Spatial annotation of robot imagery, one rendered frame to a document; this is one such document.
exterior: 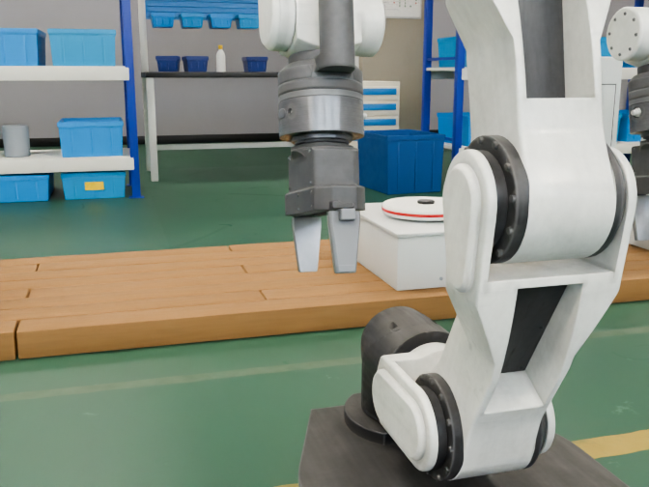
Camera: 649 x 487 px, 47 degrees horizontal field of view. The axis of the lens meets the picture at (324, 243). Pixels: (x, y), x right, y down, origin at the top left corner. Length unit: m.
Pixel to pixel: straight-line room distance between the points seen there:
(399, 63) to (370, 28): 5.91
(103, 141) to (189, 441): 3.35
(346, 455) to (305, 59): 0.66
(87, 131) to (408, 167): 1.98
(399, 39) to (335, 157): 5.98
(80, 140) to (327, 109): 4.10
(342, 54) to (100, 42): 4.07
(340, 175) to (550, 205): 0.22
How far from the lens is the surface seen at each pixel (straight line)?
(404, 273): 2.38
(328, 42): 0.74
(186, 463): 1.56
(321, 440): 1.26
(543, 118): 0.83
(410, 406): 1.03
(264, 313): 2.19
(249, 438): 1.64
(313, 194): 0.73
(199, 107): 8.54
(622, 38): 1.04
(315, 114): 0.75
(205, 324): 2.17
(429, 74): 5.78
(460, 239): 0.83
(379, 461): 1.20
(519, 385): 1.01
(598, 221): 0.85
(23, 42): 4.80
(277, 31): 0.77
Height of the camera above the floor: 0.74
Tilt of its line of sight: 13 degrees down
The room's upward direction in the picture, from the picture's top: straight up
